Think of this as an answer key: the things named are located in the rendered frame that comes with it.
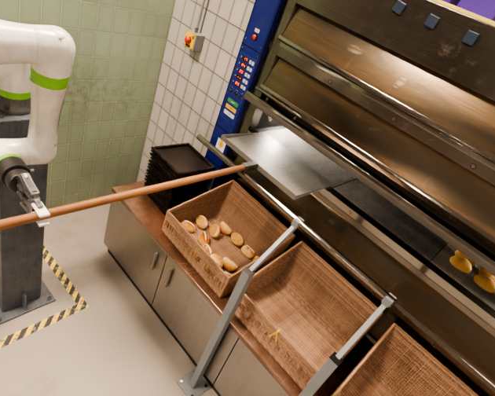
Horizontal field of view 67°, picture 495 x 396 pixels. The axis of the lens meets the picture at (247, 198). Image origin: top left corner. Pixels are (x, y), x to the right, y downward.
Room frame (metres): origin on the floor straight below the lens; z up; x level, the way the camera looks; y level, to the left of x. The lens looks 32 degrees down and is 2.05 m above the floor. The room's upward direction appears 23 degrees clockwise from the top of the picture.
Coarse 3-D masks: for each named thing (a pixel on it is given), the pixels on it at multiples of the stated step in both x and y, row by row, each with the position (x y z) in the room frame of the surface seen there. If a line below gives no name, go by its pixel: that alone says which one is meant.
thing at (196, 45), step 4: (188, 32) 2.34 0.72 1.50; (192, 32) 2.33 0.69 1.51; (196, 36) 2.31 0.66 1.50; (200, 36) 2.33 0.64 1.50; (204, 36) 2.36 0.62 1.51; (184, 40) 2.35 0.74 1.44; (192, 40) 2.31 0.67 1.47; (196, 40) 2.32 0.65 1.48; (200, 40) 2.34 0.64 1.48; (184, 44) 2.35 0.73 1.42; (188, 44) 2.33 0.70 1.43; (192, 44) 2.31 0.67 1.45; (196, 44) 2.32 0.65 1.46; (200, 44) 2.35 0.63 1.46; (188, 48) 2.33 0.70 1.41; (192, 48) 2.31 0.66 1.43; (196, 48) 2.33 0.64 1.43; (200, 48) 2.35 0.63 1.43
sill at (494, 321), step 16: (320, 192) 1.76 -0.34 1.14; (336, 192) 1.76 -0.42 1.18; (352, 208) 1.67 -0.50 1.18; (368, 224) 1.60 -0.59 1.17; (384, 240) 1.55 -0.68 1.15; (400, 240) 1.56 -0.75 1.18; (416, 256) 1.48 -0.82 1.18; (432, 272) 1.42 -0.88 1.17; (448, 288) 1.37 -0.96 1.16; (464, 288) 1.39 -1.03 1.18; (464, 304) 1.33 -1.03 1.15; (480, 304) 1.32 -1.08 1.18
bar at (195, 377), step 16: (208, 144) 1.72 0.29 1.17; (224, 160) 1.64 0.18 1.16; (240, 176) 1.58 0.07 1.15; (304, 224) 1.37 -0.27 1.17; (320, 240) 1.31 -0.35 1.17; (336, 256) 1.26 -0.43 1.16; (240, 288) 1.18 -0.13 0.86; (384, 304) 1.12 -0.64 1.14; (224, 320) 1.19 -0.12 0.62; (368, 320) 1.07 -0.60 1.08; (352, 336) 1.02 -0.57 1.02; (208, 352) 1.19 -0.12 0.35; (320, 368) 0.95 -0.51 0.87; (192, 384) 1.19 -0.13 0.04; (320, 384) 0.93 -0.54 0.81
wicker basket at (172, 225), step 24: (216, 192) 1.93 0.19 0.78; (168, 216) 1.63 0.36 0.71; (192, 216) 1.81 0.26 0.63; (216, 216) 1.95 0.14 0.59; (240, 216) 1.89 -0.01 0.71; (192, 240) 1.50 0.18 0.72; (216, 240) 1.74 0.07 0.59; (264, 240) 1.77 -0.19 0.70; (288, 240) 1.69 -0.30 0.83; (192, 264) 1.47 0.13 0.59; (216, 264) 1.40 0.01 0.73; (240, 264) 1.62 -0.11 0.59; (264, 264) 1.58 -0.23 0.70; (216, 288) 1.37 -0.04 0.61
